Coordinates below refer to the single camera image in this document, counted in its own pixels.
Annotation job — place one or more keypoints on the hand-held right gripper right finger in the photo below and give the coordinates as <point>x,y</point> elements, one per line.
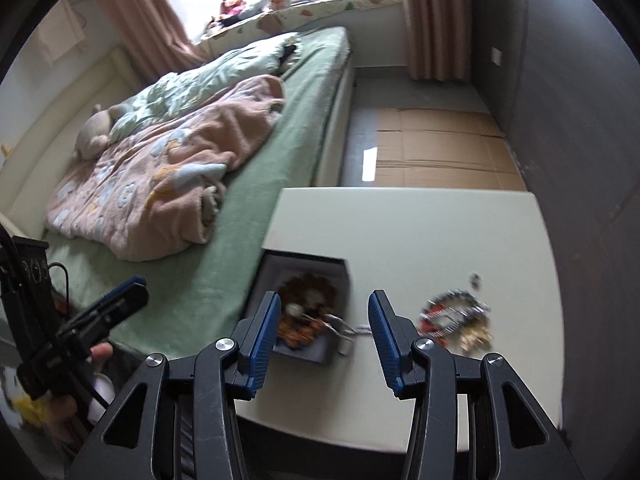
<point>385,347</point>

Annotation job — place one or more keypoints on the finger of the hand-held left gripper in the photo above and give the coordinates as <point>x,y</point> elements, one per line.
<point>122,292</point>

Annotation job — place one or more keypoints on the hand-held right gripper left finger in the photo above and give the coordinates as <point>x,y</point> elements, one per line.
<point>262,345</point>

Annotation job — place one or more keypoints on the dark grey jewelry box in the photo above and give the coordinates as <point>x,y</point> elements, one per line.
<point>270,280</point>

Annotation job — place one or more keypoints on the pile of mixed jewelry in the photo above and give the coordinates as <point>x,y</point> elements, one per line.
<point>452,317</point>

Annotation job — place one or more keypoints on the person's left hand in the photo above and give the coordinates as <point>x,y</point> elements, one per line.
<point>102,353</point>

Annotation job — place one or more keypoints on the small silver earring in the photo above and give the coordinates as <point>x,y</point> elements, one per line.
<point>475,280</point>

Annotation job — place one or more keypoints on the pink fleece blanket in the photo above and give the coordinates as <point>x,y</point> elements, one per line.
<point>165,180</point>

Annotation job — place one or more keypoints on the beige plush toy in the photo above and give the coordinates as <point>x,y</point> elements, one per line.
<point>95,127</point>

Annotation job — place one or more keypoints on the white paper strip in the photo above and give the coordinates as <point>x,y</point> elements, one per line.
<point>368,164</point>

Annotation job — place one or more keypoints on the bed with green sheet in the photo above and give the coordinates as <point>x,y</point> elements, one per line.
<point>280,160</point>

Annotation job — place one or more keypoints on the flattened cardboard sheet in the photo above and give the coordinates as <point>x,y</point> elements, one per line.
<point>440,147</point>

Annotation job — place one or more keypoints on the light green duvet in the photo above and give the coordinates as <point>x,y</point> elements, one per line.
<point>200,82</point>

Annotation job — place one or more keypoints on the hanging beige towel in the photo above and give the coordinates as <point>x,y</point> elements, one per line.
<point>62,32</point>

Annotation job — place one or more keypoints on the pink curtain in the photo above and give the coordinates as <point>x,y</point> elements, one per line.
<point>145,15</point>
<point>432,15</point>

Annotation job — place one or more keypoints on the printed window seat cushion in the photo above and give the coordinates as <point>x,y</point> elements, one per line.
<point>310,10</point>

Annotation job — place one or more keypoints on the white wall socket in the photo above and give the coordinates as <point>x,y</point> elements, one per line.
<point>495,56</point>

